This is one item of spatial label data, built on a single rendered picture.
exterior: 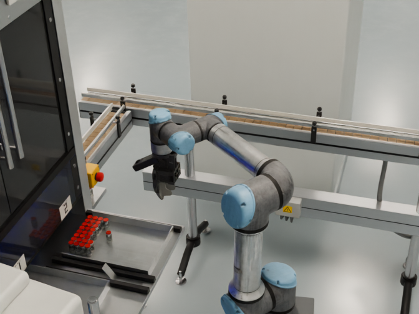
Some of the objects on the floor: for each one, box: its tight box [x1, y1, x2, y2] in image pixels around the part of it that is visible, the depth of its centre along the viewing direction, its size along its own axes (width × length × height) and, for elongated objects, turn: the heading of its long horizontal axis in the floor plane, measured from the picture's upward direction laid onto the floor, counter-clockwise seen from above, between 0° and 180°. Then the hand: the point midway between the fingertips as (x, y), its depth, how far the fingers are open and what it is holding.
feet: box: [175, 220, 211, 285], centre depth 380 cm, size 8×50×14 cm, turn 165°
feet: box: [400, 257, 417, 314], centre depth 350 cm, size 8×50×14 cm, turn 165°
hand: (159, 195), depth 248 cm, fingers closed
